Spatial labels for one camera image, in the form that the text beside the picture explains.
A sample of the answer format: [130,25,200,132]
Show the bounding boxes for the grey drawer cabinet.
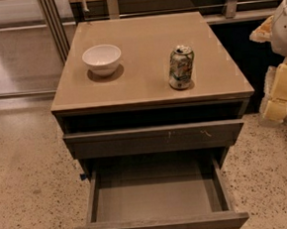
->
[51,12,253,173]

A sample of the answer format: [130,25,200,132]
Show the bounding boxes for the white ceramic bowl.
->
[82,44,121,77]

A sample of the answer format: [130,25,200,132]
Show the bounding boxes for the grey top drawer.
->
[63,119,243,160]

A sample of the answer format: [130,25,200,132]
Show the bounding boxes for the open grey middle drawer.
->
[75,158,249,229]

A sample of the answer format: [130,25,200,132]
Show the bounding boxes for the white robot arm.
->
[249,0,287,124]

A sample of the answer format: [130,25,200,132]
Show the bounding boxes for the blue tape piece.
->
[80,173,87,180]

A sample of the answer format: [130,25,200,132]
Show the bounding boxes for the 7up can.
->
[168,45,195,90]

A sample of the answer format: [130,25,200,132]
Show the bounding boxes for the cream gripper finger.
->
[260,57,287,122]

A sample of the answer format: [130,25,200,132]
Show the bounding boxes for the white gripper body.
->
[249,16,273,43]

